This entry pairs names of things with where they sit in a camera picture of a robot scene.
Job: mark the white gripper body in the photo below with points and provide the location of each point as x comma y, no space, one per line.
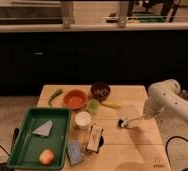
151,109

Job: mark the blue sponge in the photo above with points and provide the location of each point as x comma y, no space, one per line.
74,153

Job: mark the yellow banana toy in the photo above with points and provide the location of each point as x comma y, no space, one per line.
111,104

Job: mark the red bowl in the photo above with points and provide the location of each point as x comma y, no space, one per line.
75,99

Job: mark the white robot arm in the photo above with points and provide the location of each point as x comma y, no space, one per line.
165,94

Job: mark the small green cup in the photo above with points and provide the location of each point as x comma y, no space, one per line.
92,106

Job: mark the black tool handle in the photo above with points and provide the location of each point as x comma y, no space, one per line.
14,137

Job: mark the white cup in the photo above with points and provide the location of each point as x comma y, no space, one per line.
82,120

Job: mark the white black eraser block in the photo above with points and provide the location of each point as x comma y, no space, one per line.
94,138

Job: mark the green plastic tray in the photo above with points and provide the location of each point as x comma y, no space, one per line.
28,147

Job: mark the white handled dish brush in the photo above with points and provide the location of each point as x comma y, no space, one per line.
123,123

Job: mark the grey triangular cloth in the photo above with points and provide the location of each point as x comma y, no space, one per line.
44,129

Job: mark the dark brown bowl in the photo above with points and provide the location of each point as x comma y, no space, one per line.
100,91

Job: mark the orange peach toy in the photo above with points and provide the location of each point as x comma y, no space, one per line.
47,157

